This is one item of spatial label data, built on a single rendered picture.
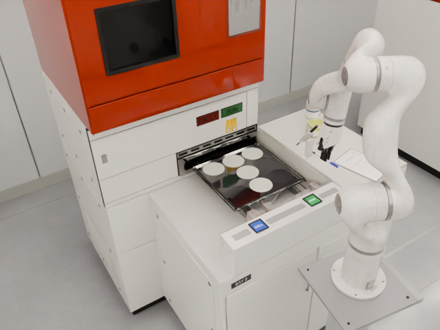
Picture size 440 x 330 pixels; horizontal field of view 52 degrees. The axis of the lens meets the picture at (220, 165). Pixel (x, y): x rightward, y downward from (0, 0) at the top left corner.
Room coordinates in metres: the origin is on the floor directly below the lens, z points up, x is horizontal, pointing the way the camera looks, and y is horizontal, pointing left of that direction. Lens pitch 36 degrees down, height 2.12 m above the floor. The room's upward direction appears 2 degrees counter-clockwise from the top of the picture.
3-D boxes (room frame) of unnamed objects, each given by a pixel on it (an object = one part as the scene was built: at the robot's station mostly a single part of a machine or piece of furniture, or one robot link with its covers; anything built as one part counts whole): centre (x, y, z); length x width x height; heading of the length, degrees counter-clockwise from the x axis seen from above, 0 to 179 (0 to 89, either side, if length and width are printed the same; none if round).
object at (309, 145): (1.65, -0.39, 1.03); 0.06 x 0.04 x 0.13; 31
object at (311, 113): (1.97, -0.47, 1.01); 0.07 x 0.07 x 0.10
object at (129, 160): (1.72, 0.16, 1.02); 0.82 x 0.03 x 0.40; 121
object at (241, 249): (1.28, -0.25, 0.89); 0.55 x 0.09 x 0.14; 121
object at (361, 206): (1.05, -0.45, 1.14); 0.19 x 0.12 x 0.24; 92
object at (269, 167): (1.62, -0.12, 0.90); 0.34 x 0.34 x 0.01; 31
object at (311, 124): (1.81, -0.46, 1.00); 0.07 x 0.07 x 0.07; 16
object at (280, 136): (1.74, -0.50, 0.89); 0.62 x 0.35 x 0.14; 31
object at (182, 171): (1.79, 0.00, 0.89); 0.44 x 0.02 x 0.10; 121
